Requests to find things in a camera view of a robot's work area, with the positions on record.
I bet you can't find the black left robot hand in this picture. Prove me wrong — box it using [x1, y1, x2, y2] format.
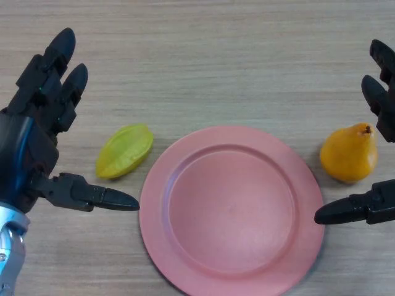
[0, 27, 141, 214]

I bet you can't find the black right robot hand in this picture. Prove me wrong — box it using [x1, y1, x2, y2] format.
[314, 39, 395, 226]

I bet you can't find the yellow starfruit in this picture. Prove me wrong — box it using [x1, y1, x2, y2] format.
[95, 123, 155, 179]

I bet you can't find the pink round plate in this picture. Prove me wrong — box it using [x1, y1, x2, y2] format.
[138, 125, 325, 296]

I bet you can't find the orange yellow pear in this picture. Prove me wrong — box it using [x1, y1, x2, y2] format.
[319, 123, 379, 183]

